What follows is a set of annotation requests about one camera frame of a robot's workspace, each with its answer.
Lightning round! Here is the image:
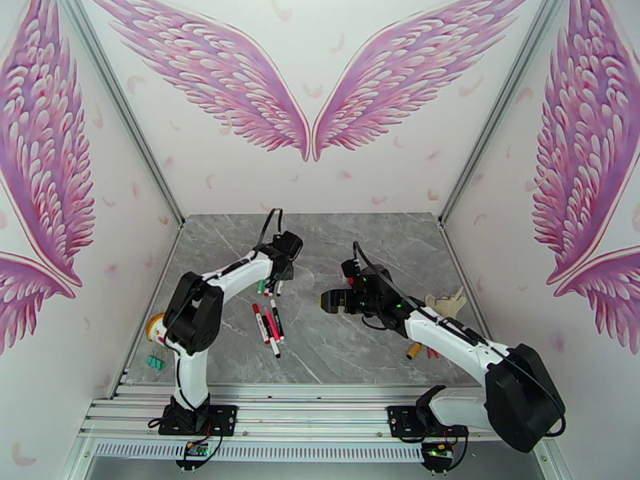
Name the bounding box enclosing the pink marker pen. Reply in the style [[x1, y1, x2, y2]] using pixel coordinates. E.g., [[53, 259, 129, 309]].
[[262, 306, 279, 345]]

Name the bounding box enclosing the beige work glove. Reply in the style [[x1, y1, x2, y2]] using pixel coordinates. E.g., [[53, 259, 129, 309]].
[[423, 287, 467, 320]]

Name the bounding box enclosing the small green circuit board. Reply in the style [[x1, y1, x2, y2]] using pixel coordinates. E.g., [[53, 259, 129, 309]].
[[421, 441, 457, 472], [174, 439, 212, 472]]

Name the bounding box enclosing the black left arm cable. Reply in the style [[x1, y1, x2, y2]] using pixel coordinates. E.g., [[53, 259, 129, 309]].
[[147, 208, 284, 430]]

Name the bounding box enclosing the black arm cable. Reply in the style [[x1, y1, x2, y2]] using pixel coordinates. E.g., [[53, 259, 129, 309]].
[[352, 241, 569, 440], [147, 208, 284, 430]]

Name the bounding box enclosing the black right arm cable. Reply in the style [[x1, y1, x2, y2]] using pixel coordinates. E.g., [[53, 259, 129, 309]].
[[352, 241, 569, 440]]

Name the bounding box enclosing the aluminium mounting rail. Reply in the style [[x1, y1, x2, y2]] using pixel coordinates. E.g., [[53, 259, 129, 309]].
[[77, 383, 554, 442]]

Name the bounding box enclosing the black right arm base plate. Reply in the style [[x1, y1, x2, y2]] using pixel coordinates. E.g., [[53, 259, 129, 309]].
[[387, 404, 470, 440]]

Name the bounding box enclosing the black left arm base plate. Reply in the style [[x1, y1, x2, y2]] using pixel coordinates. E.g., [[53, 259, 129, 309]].
[[158, 404, 238, 437]]

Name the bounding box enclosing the white perforated cable tray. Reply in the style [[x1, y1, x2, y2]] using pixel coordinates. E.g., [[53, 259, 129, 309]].
[[92, 439, 426, 463]]

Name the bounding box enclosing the aluminium frame post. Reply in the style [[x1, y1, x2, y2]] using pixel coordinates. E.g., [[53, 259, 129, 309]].
[[54, 0, 186, 230], [439, 0, 577, 230]]

